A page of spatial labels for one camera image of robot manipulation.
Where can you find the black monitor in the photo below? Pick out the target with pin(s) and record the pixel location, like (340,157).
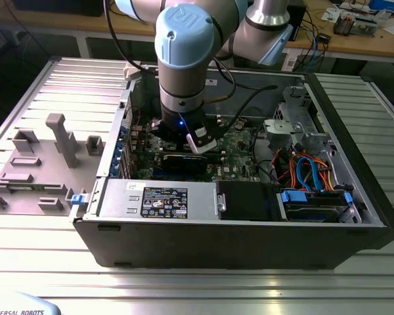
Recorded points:
(52,6)

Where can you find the black drive bay box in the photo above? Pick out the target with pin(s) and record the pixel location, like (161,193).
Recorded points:
(246,200)

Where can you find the wooden desk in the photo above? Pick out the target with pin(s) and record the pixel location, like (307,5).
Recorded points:
(69,23)

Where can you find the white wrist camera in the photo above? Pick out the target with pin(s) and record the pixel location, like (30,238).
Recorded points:
(205,147)

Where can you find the round coin battery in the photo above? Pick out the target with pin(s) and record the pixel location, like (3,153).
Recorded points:
(240,124)

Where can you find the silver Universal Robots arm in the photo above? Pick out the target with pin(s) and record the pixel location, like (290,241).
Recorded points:
(184,39)

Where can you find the small black device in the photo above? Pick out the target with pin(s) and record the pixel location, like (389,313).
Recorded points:
(323,37)

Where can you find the pale blue teach pendant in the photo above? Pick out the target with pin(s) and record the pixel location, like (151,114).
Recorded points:
(19,305)

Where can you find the white label sheet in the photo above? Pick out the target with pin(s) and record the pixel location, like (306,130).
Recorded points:
(290,60)

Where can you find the black open PC case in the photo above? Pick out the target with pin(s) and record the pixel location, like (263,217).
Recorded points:
(216,243)

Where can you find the white papers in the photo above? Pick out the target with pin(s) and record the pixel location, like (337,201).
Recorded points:
(331,14)

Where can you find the hard disk in blue carrier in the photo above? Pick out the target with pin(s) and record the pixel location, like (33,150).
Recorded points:
(293,197)

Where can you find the grey parts rack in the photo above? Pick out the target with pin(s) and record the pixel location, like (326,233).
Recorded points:
(52,157)

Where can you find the copper finned CPU cooler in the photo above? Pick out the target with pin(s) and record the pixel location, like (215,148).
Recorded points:
(343,26)

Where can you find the black graphics card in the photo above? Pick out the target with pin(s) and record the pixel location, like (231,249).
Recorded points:
(184,164)

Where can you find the blue plastic latch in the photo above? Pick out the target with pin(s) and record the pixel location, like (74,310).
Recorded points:
(78,199)

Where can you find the green motherboard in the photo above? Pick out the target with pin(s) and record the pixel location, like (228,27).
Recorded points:
(236,154)

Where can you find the grey metal device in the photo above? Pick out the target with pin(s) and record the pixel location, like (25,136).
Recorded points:
(366,28)

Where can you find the green RAM stick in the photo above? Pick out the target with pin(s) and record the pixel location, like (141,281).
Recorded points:
(23,188)

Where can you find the silver metal drive cage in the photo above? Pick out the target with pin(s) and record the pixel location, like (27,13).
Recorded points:
(277,127)

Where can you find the pale grey case latch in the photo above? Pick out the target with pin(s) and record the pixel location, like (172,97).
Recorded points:
(129,72)

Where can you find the grey power supply unit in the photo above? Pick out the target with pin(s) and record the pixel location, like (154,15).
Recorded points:
(118,200)

